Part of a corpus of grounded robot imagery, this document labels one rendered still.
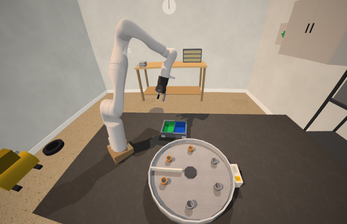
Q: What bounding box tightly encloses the grey two-compartment bin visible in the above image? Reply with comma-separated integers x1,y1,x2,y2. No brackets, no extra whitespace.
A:
160,120,187,139

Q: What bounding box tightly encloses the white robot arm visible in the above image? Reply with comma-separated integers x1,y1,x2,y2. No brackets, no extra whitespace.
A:
100,18,177,152

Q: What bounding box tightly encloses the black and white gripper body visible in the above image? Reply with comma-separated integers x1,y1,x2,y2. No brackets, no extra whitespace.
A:
155,69,175,93

